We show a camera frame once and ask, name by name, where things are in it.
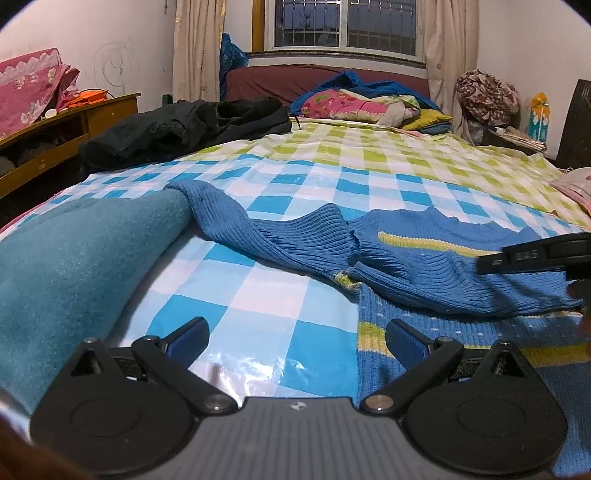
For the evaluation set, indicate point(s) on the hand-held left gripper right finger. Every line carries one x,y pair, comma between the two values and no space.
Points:
406,344

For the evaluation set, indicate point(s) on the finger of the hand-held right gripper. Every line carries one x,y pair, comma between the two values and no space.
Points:
531,258

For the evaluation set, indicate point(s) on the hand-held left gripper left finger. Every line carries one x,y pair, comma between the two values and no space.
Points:
190,339

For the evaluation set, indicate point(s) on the blue knit sweater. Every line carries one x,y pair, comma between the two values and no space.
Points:
415,286

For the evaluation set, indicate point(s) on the pale pink cloth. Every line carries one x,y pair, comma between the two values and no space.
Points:
577,187

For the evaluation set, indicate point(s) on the stack of papers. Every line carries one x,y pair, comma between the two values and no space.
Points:
526,137

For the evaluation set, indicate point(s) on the dark bedside table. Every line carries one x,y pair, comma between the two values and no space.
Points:
496,138

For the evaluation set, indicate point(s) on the teal folded cloth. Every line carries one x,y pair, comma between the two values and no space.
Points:
69,277

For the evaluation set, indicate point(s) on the dark board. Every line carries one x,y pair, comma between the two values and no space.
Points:
575,124

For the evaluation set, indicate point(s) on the yellow and blue bag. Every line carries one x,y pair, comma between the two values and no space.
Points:
538,115

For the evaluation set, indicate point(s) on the brown floral cloth bundle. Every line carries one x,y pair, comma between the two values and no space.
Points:
485,94

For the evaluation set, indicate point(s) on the yellow pillow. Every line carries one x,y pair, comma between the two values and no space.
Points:
427,119

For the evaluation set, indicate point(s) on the checkered bed sheet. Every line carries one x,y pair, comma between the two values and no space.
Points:
286,184

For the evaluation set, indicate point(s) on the pale grey cloth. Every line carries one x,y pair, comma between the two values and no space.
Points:
397,113

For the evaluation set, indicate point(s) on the black jacket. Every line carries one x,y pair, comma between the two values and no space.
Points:
175,124

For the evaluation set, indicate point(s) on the blue blanket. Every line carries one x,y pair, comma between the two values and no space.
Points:
392,87

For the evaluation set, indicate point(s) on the beige curtain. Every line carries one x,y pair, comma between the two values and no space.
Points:
196,46
450,46

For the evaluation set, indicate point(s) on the pink floral quilt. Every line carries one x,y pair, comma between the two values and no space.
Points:
341,106

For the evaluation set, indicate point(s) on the wooden desk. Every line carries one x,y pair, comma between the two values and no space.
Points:
111,108

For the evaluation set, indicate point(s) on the orange bag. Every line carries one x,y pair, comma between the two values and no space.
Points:
90,98

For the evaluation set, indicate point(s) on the maroon headboard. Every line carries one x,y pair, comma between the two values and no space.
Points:
277,81

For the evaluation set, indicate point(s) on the blue patterned cloth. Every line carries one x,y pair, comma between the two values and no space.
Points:
231,57

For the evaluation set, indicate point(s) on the pink floral cloth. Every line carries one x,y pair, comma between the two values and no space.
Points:
23,87

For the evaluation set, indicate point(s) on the barred window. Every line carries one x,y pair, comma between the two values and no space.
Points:
314,23

